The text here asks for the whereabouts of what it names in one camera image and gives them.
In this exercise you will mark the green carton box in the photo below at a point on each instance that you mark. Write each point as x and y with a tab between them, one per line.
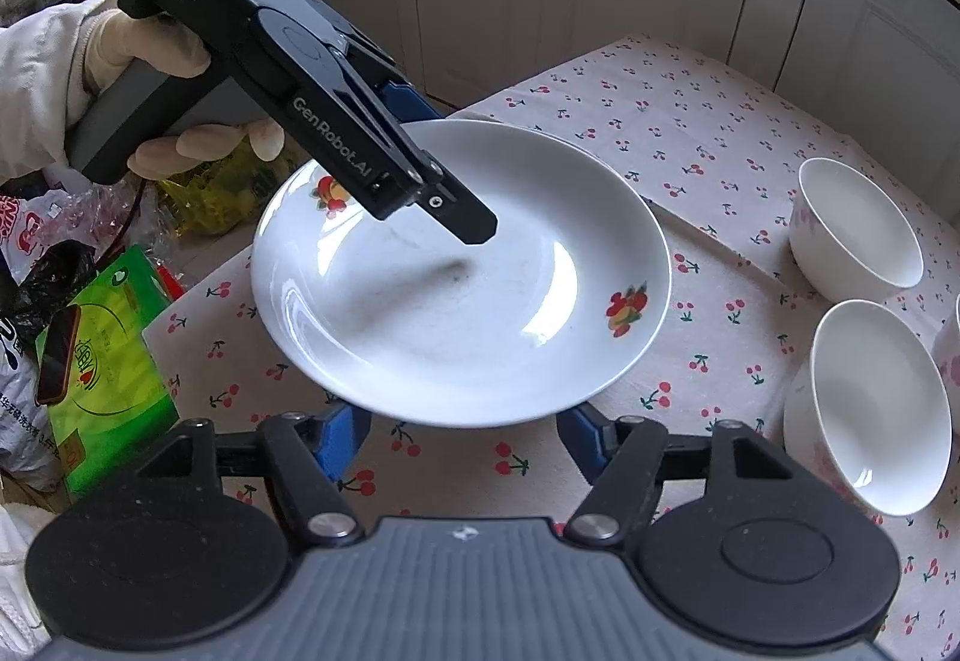
112	361

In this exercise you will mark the person's left forearm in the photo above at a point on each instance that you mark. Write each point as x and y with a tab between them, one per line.
41	69

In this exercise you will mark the white printed sack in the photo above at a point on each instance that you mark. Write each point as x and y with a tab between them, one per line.
19	406

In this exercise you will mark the red and white plastic bag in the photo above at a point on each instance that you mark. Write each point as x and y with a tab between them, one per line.
34	230

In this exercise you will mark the person's left hand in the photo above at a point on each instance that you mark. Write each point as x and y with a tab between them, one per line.
150	42

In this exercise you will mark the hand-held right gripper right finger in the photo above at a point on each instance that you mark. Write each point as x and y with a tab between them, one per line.
583	442

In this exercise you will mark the cherry-print tablecloth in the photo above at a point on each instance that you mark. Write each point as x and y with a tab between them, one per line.
750	129

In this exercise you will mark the yellow plastic bag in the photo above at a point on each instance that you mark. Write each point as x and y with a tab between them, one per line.
225	189

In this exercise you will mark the white fruit-print plate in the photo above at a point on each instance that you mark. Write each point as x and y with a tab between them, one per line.
450	331

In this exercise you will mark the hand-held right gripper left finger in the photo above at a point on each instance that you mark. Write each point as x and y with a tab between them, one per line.
343	440

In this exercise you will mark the black smartphone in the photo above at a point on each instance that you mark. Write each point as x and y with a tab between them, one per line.
60	353

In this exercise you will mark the black plastic bag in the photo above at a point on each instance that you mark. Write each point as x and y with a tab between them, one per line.
60	278

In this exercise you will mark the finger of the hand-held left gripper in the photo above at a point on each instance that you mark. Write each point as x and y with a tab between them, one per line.
409	102
465	222

